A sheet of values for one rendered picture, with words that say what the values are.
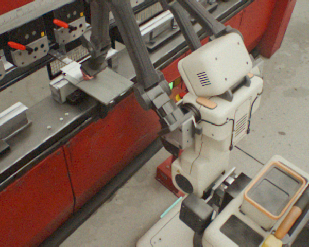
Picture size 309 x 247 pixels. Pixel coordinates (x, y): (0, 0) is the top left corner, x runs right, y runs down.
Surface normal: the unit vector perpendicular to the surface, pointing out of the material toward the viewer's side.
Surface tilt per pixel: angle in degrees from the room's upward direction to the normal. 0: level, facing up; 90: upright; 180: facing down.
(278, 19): 90
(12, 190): 90
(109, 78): 0
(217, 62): 47
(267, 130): 0
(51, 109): 0
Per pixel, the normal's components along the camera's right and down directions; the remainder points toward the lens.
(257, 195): 0.04, -0.69
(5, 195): 0.78, 0.48
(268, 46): -0.62, 0.54
